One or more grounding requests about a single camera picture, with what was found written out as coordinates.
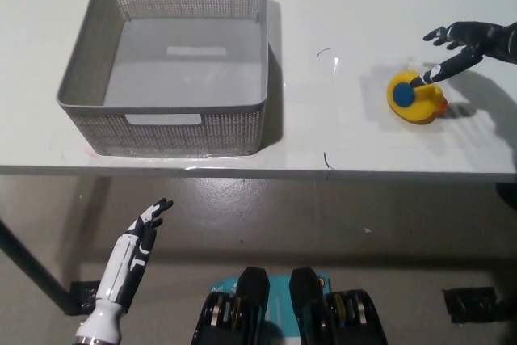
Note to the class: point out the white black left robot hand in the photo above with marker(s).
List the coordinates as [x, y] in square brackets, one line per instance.
[121, 264]

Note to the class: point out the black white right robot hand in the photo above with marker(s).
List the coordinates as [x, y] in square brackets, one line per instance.
[476, 38]

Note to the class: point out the yellow rubber duck toy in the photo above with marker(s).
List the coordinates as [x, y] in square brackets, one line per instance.
[420, 106]

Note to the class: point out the black table leg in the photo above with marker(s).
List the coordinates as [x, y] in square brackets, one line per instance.
[32, 264]

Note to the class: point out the clear tape patch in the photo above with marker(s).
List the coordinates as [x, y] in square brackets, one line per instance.
[373, 114]

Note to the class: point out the black teal robot body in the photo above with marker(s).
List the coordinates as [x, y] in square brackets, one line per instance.
[291, 316]

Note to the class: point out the grey perforated plastic basket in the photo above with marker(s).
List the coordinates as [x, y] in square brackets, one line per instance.
[182, 74]

